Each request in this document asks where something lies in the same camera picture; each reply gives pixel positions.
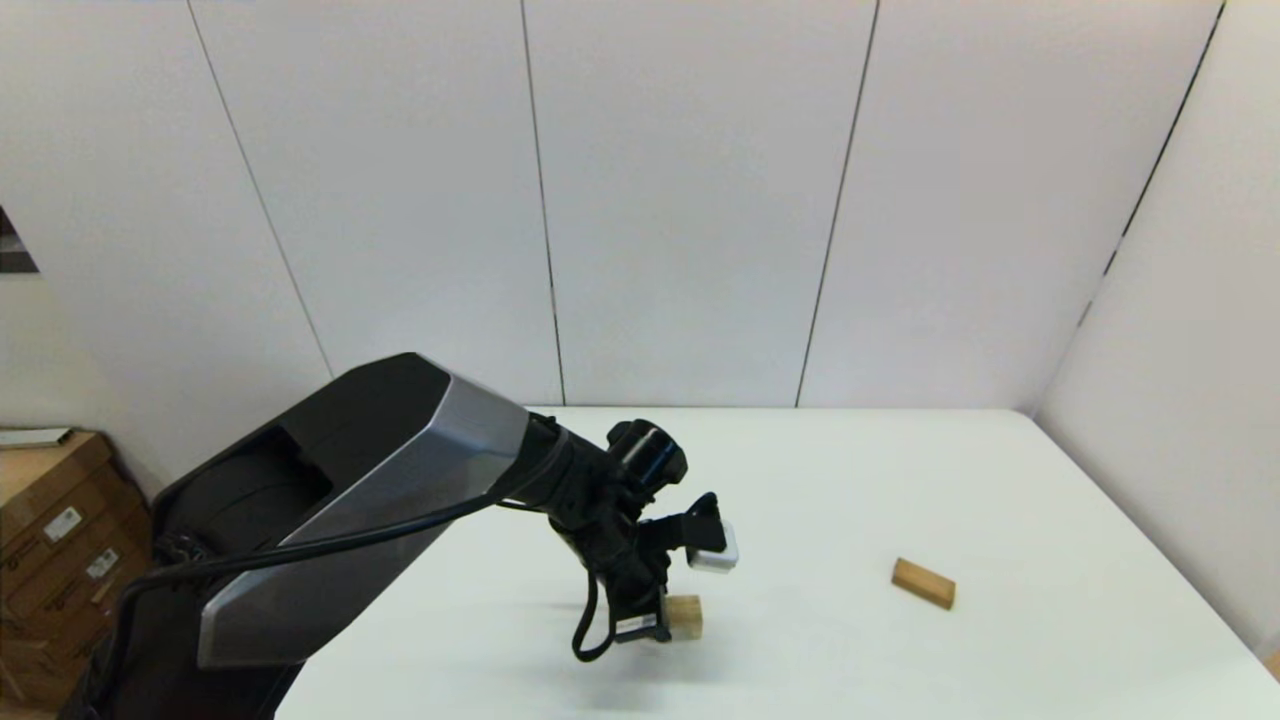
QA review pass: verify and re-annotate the rectangular wooden block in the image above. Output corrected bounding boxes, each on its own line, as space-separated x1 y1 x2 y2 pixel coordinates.
892 558 956 610

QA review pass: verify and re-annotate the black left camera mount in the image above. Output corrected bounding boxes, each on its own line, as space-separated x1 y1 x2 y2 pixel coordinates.
640 492 723 561

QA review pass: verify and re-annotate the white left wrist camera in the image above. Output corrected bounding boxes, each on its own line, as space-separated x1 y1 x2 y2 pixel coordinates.
688 520 739 573

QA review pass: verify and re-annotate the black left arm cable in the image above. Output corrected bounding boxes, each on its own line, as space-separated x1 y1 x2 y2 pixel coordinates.
95 490 616 720

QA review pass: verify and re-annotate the brown cardboard box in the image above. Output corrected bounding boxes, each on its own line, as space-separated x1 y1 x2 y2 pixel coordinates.
0 480 151 611
0 560 136 713
0 430 121 561

